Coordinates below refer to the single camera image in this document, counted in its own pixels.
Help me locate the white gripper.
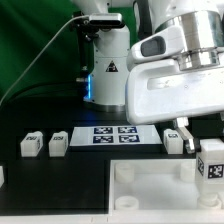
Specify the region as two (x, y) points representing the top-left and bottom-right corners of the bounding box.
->
(126, 59), (224, 154)

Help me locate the white square tabletop part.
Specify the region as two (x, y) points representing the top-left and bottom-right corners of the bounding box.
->
(108, 159), (224, 224)

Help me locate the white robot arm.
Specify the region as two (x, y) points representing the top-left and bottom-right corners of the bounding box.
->
(72, 0), (224, 153)

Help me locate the marker tag sheet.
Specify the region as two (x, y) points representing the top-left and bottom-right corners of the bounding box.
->
(70, 125), (161, 146)

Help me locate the white obstacle piece left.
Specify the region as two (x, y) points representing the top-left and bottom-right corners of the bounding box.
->
(0, 166), (4, 188)

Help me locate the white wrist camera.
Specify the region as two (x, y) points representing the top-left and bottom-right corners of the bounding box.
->
(126, 25), (185, 71)

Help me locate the black cable on table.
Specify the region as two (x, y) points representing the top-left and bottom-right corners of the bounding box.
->
(3, 79), (84, 106)

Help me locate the black camera on stand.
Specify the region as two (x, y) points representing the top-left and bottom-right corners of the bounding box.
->
(69, 11), (124, 83)

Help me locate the grey camera cable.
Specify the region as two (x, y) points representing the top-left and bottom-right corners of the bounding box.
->
(0, 14), (90, 108)

